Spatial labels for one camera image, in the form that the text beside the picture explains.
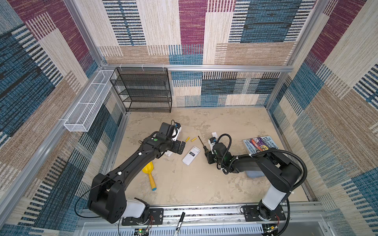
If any black yellow screwdriver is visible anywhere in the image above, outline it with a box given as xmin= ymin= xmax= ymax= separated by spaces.
xmin=198 ymin=136 xmax=210 ymax=155

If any red white remote control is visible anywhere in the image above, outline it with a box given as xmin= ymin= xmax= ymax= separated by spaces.
xmin=182 ymin=147 xmax=200 ymax=165

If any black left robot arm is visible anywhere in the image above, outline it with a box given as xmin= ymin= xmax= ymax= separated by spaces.
xmin=88 ymin=123 xmax=186 ymax=224

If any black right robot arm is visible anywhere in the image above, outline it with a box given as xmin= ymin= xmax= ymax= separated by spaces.
xmin=203 ymin=134 xmax=308 ymax=221

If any colourful magazine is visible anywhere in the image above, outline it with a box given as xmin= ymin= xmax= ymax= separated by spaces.
xmin=242 ymin=136 xmax=278 ymax=154

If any yellow toy shovel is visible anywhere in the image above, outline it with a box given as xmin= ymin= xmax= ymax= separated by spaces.
xmin=142 ymin=161 xmax=157 ymax=191

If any blue grey sponge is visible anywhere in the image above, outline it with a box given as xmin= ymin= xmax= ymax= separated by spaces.
xmin=246 ymin=171 xmax=265 ymax=179

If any black marker pen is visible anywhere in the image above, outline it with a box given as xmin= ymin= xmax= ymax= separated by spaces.
xmin=174 ymin=212 xmax=186 ymax=236

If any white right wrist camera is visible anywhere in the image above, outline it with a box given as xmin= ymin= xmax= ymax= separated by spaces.
xmin=208 ymin=137 xmax=217 ymax=152

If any black wire shelf rack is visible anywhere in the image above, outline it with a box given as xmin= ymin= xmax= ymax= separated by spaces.
xmin=110 ymin=67 xmax=172 ymax=113

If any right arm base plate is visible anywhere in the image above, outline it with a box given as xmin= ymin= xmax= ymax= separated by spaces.
xmin=240 ymin=204 xmax=286 ymax=222

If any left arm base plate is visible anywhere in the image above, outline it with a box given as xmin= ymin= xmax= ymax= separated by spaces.
xmin=121 ymin=208 xmax=164 ymax=226

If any white mesh wall basket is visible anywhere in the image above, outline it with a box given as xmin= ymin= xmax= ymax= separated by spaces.
xmin=64 ymin=70 xmax=114 ymax=132

